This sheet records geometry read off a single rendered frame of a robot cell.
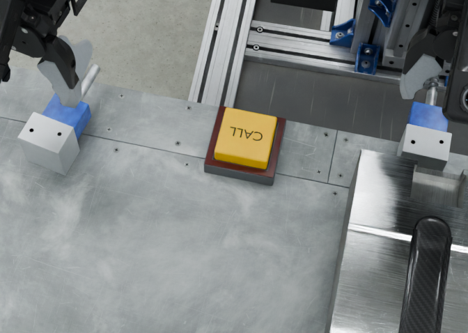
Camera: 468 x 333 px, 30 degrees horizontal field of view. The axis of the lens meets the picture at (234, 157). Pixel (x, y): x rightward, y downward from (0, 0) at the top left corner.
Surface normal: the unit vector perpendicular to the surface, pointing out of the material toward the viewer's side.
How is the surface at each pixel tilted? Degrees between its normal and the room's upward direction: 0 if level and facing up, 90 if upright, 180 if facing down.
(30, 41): 90
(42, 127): 0
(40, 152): 90
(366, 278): 4
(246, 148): 0
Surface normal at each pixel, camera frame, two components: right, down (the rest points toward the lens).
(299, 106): 0.02, -0.47
